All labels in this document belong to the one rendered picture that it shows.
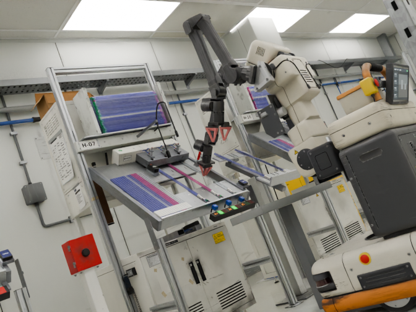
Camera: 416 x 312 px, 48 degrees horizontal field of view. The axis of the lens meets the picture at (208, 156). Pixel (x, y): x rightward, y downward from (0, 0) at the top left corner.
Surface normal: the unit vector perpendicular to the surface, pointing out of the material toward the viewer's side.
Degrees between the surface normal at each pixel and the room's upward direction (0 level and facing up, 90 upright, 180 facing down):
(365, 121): 90
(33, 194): 90
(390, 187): 90
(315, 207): 90
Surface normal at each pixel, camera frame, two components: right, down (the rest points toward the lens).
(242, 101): -0.73, 0.17
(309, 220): 0.59, -0.36
